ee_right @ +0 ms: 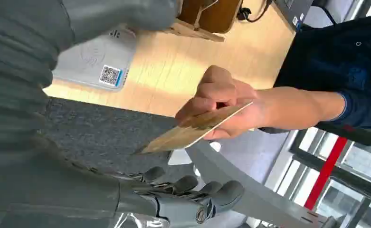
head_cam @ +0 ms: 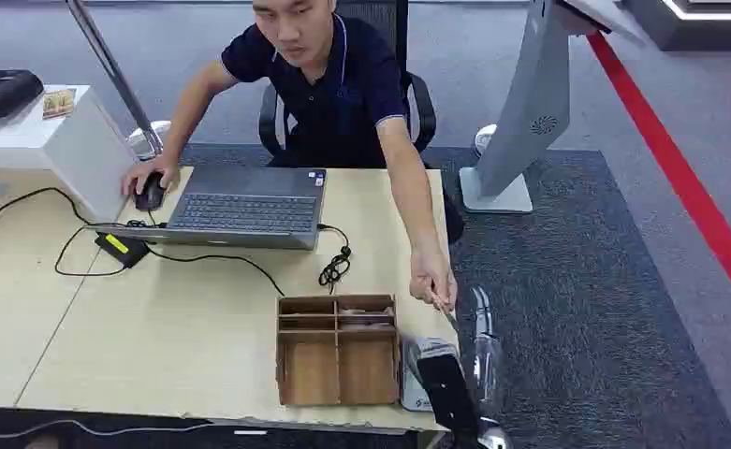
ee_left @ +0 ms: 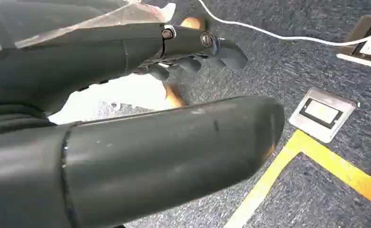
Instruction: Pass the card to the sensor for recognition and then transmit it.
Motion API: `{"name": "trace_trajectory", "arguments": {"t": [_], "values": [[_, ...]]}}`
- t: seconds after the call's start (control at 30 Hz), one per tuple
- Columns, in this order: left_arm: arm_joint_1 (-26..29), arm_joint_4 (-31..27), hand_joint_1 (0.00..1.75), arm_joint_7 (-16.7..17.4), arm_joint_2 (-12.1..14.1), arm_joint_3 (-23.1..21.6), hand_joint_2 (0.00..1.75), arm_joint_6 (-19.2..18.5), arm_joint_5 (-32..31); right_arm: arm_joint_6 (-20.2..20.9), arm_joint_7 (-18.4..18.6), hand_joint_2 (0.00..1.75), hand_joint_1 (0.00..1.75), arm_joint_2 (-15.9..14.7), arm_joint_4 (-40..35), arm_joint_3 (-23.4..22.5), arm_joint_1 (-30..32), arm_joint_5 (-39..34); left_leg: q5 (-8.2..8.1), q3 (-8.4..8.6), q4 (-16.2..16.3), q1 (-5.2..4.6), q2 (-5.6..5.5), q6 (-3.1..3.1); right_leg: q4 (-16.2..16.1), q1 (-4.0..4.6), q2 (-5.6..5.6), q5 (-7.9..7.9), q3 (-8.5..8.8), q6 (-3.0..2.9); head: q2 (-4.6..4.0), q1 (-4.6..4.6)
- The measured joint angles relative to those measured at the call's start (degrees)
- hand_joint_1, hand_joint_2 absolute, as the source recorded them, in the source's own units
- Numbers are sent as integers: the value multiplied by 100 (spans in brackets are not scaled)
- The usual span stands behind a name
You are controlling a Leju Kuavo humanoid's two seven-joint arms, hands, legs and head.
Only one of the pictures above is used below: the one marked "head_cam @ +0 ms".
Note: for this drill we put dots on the person's right hand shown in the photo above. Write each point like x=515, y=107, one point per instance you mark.
x=154, y=167

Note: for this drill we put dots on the person's left hand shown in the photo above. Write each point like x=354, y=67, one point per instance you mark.
x=430, y=272

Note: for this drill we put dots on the black computer mouse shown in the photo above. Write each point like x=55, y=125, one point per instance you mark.
x=151, y=195

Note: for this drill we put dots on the round white pole base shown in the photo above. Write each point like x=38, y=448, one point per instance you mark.
x=138, y=139

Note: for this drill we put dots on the card stack in box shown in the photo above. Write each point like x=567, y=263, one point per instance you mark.
x=365, y=323
x=365, y=311

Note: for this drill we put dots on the black power adapter yellow label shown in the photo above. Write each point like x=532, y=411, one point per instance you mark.
x=120, y=248

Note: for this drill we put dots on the white cabinet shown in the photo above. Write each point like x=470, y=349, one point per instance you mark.
x=61, y=149

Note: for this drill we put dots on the grey laptop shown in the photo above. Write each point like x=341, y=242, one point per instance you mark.
x=247, y=211

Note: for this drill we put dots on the slanted metal pole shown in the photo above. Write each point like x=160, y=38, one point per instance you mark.
x=114, y=68

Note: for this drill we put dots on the small printed card pack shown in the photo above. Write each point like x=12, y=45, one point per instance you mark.
x=59, y=103

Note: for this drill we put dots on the wooden card box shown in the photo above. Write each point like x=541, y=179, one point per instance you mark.
x=339, y=372

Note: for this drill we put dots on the round white floor base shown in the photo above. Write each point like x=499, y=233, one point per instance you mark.
x=483, y=139

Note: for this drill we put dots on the dark grey carpet mat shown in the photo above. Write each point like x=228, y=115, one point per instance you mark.
x=576, y=297

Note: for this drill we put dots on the grey kiosk stand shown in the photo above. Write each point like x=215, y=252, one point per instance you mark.
x=532, y=111

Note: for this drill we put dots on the person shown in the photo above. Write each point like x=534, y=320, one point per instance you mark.
x=334, y=87

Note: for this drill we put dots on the black office chair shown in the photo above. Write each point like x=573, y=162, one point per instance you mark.
x=377, y=25

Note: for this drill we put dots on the red floor tape strip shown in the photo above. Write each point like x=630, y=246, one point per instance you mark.
x=681, y=180

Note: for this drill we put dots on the dark counter with light strip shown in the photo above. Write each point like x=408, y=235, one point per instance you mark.
x=694, y=28

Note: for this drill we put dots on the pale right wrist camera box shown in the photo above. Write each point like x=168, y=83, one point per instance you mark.
x=414, y=384

